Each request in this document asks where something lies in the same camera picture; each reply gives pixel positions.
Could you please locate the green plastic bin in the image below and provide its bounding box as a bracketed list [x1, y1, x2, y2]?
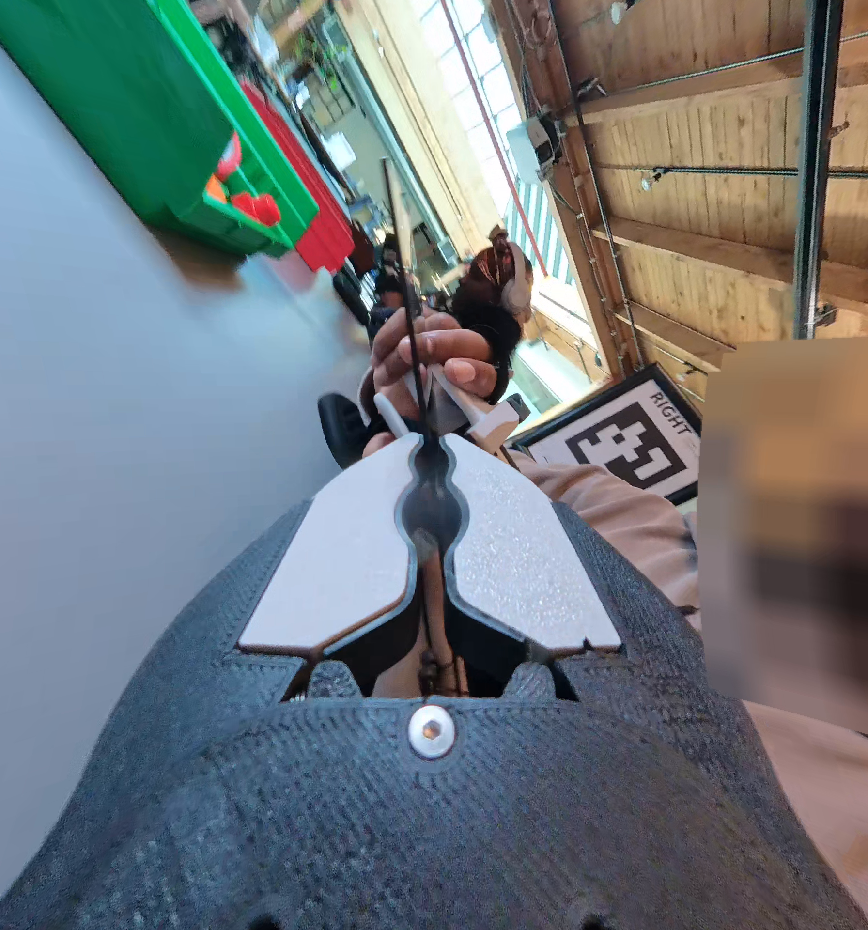
[0, 0, 320, 259]

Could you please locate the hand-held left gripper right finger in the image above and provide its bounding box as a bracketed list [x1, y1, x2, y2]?
[443, 434, 623, 651]

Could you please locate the black framed marker sign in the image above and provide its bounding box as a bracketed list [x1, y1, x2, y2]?
[510, 363, 702, 506]

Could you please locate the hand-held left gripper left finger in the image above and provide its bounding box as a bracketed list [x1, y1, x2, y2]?
[238, 434, 425, 649]

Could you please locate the black cord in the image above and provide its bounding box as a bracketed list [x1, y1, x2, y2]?
[416, 647, 464, 698]

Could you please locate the black plate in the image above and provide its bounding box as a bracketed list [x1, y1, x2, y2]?
[383, 158, 435, 440]

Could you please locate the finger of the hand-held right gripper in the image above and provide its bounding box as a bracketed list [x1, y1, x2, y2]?
[465, 402, 524, 453]

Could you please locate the black object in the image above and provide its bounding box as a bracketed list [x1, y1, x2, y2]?
[331, 260, 371, 328]

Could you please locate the ceiling mounted device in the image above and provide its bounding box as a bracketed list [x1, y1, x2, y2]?
[505, 116, 562, 183]

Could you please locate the black ceiling rail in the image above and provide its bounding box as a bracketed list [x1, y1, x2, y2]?
[793, 0, 845, 339]

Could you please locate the low red plastic bin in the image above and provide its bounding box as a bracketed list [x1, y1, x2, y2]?
[241, 80, 355, 273]

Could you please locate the person's right hand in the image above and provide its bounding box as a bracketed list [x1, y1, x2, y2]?
[363, 311, 502, 457]

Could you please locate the green potted plant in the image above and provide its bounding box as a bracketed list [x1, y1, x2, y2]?
[292, 29, 348, 81]

